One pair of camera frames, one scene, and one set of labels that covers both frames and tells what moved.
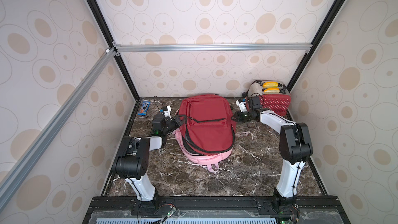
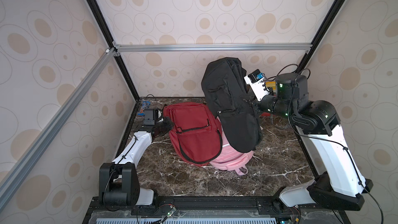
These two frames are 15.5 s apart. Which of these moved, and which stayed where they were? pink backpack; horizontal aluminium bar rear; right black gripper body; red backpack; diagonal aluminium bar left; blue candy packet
Moved: pink backpack; red backpack; right black gripper body
Stayed: diagonal aluminium bar left; horizontal aluminium bar rear; blue candy packet
